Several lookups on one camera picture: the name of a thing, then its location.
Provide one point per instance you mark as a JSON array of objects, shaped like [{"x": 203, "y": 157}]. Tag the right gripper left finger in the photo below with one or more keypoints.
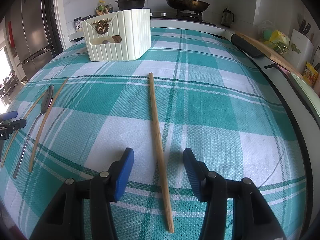
[{"x": 108, "y": 186}]

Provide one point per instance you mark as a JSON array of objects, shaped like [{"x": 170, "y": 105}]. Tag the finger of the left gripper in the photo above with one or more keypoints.
[
  {"x": 8, "y": 115},
  {"x": 9, "y": 128}
]

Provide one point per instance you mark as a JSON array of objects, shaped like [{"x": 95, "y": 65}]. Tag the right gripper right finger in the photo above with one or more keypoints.
[{"x": 210, "y": 187}]

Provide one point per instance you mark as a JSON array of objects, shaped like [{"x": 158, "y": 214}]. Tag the thick wooden chopstick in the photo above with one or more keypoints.
[{"x": 160, "y": 157}]

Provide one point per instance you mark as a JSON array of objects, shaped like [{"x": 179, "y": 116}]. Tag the cream plastic utensil holder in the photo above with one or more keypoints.
[{"x": 118, "y": 36}]

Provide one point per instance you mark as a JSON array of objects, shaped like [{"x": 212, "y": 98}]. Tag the metal spoon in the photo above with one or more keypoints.
[{"x": 46, "y": 102}]

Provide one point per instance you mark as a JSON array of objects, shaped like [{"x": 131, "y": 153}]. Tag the stainless steel refrigerator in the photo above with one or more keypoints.
[{"x": 32, "y": 24}]

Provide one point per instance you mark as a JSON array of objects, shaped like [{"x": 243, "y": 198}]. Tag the teal checkered tablecloth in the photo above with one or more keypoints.
[{"x": 210, "y": 98}]

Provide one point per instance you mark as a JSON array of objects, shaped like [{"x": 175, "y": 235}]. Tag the pale green plate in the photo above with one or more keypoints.
[{"x": 307, "y": 95}]

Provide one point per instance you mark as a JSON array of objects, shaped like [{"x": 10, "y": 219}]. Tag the sauce bottles group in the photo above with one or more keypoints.
[{"x": 104, "y": 8}]

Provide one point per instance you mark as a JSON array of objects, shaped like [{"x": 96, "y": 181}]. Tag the wooden cutting board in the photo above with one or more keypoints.
[{"x": 270, "y": 53}]

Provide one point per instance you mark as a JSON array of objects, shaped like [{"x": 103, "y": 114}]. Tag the yellow snack packet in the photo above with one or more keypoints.
[{"x": 310, "y": 75}]

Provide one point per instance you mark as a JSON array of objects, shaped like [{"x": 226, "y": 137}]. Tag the yellow green sponge bag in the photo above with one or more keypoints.
[{"x": 275, "y": 40}]

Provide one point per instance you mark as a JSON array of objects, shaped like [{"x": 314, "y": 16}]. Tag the black pot with red lid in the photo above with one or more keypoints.
[{"x": 130, "y": 4}]

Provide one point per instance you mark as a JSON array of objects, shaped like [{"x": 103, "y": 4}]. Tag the white knife block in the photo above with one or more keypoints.
[{"x": 300, "y": 47}]

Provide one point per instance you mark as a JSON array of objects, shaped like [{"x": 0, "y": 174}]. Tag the glass french press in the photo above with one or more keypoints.
[{"x": 227, "y": 18}]

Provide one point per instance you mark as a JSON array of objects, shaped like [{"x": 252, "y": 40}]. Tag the black gas stove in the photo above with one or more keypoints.
[{"x": 181, "y": 16}]

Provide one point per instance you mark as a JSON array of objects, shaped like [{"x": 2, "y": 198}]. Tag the dark wok with lid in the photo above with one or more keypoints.
[{"x": 188, "y": 5}]

